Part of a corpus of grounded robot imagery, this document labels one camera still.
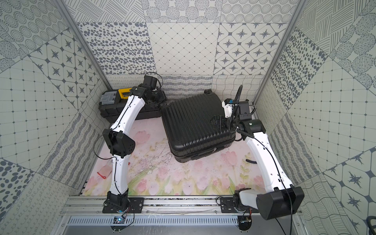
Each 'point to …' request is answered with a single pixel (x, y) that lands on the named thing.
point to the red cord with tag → (105, 171)
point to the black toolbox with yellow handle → (111, 103)
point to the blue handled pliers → (251, 161)
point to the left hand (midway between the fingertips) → (170, 99)
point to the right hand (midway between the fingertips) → (218, 123)
